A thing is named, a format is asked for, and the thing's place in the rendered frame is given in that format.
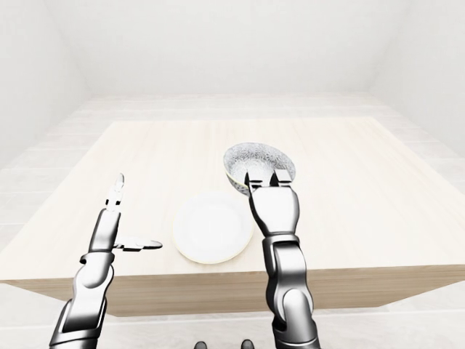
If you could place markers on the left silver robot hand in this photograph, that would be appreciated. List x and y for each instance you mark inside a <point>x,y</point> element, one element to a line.
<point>105,229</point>

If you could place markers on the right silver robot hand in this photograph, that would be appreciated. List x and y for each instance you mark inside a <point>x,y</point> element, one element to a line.
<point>276,211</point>

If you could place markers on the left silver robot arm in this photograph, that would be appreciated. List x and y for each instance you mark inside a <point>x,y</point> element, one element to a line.
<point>83,294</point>

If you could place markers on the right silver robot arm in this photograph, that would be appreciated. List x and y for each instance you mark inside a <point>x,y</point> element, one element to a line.
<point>290,291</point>

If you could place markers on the patterned black and white bowl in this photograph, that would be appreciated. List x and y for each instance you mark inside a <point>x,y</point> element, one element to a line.
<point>250,160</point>

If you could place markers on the white plate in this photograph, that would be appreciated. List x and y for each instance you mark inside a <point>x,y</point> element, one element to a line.
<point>212,227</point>

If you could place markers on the small dark rounded shape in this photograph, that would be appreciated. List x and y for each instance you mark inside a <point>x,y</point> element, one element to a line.
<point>200,344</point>
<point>247,344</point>

